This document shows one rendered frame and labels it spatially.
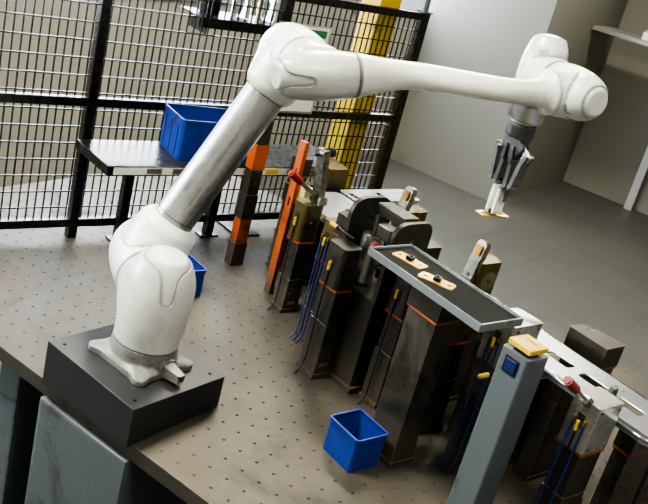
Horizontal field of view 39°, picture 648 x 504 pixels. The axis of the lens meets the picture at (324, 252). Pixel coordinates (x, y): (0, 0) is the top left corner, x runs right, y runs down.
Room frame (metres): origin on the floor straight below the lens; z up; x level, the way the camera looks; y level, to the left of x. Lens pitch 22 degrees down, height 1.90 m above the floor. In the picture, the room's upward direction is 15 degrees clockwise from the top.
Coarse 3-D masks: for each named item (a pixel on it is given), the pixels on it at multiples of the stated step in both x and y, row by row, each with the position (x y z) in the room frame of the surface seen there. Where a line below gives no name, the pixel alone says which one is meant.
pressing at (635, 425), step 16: (336, 192) 2.81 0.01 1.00; (336, 208) 2.66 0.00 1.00; (544, 336) 2.11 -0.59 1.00; (560, 352) 2.04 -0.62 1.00; (576, 352) 2.07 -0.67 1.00; (560, 368) 1.95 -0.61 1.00; (576, 368) 1.97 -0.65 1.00; (592, 368) 2.00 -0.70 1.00; (560, 384) 1.88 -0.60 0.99; (608, 384) 1.93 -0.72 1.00; (624, 384) 1.96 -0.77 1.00; (624, 400) 1.88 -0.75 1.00; (640, 400) 1.89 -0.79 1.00; (624, 416) 1.79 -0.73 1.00; (640, 416) 1.81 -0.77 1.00; (640, 432) 1.73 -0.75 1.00
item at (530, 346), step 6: (516, 336) 1.70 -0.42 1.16; (522, 336) 1.71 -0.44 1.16; (528, 336) 1.72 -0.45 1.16; (510, 342) 1.68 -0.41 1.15; (516, 342) 1.67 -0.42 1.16; (522, 342) 1.68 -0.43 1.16; (528, 342) 1.69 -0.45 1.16; (534, 342) 1.69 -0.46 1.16; (522, 348) 1.66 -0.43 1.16; (528, 348) 1.66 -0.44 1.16; (534, 348) 1.66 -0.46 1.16; (540, 348) 1.67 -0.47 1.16; (546, 348) 1.68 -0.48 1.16; (528, 354) 1.65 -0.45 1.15; (534, 354) 1.65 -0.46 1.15
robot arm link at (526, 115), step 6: (510, 108) 2.19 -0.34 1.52; (516, 108) 2.17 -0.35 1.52; (522, 108) 2.16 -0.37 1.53; (528, 108) 2.16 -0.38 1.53; (534, 108) 2.16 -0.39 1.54; (510, 114) 2.18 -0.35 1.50; (516, 114) 2.17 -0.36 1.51; (522, 114) 2.16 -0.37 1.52; (528, 114) 2.16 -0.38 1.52; (534, 114) 2.16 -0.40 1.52; (540, 114) 2.17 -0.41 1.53; (516, 120) 2.17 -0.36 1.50; (522, 120) 2.16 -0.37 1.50; (528, 120) 2.16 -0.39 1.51; (534, 120) 2.16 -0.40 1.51; (540, 120) 2.17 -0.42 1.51; (534, 126) 2.18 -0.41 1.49
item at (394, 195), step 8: (344, 192) 2.83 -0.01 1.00; (352, 192) 2.86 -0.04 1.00; (360, 192) 2.88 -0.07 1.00; (368, 192) 2.90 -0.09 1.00; (376, 192) 2.93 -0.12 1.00; (384, 192) 2.95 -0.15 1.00; (392, 192) 2.97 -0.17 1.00; (400, 192) 3.00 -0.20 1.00; (392, 200) 2.89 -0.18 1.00; (416, 200) 2.96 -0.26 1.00
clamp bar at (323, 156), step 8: (320, 152) 2.49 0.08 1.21; (328, 152) 2.49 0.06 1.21; (336, 152) 2.52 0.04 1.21; (320, 160) 2.50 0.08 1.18; (328, 160) 2.50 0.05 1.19; (320, 168) 2.50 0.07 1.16; (328, 168) 2.50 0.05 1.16; (320, 176) 2.50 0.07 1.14; (320, 184) 2.50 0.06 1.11; (320, 192) 2.50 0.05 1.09
